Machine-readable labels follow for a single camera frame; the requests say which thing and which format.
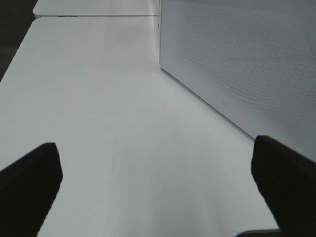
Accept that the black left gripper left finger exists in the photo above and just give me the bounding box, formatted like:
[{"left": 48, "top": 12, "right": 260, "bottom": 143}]
[{"left": 0, "top": 143, "right": 63, "bottom": 237}]

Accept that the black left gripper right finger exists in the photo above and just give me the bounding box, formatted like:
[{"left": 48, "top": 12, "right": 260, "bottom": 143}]
[{"left": 251, "top": 136, "right": 316, "bottom": 237}]

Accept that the white microwave oven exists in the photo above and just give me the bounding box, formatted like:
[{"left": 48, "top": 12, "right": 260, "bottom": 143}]
[{"left": 157, "top": 0, "right": 316, "bottom": 161}]

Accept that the white microwave door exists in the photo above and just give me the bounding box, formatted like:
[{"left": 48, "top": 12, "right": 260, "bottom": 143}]
[{"left": 159, "top": 0, "right": 316, "bottom": 161}]

